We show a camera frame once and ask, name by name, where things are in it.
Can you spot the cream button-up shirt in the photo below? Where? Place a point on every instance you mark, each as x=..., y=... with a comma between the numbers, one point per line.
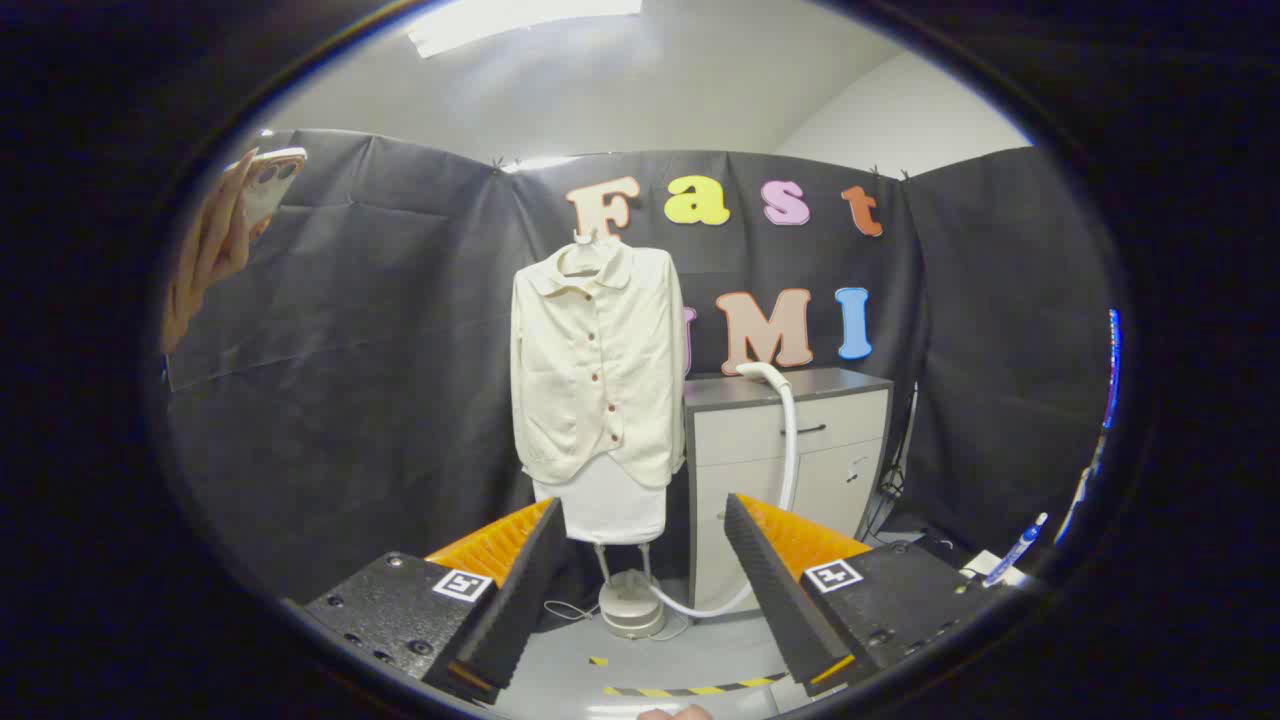
x=590, y=350

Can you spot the white hanging board pad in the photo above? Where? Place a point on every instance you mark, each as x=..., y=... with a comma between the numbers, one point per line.
x=605, y=505

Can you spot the garment steamer base unit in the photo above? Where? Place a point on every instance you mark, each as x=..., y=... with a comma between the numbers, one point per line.
x=632, y=605

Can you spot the white clothes hanger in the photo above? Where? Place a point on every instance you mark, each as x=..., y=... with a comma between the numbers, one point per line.
x=585, y=237

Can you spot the white garment steamer head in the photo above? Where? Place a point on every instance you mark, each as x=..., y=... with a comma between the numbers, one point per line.
x=790, y=430

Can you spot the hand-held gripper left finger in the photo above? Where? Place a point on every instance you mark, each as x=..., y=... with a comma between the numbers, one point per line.
x=525, y=600

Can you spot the blue pen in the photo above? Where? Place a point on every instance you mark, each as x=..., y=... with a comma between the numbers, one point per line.
x=1015, y=550

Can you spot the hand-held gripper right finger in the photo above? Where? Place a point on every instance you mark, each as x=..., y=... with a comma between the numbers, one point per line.
x=770, y=590

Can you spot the yellow black hazard tape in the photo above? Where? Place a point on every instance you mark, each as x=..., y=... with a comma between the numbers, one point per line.
x=680, y=690

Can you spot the white cabinet with grey top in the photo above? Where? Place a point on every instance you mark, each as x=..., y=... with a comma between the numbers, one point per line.
x=740, y=440

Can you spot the white smartphone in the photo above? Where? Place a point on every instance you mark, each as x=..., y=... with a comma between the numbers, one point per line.
x=272, y=180

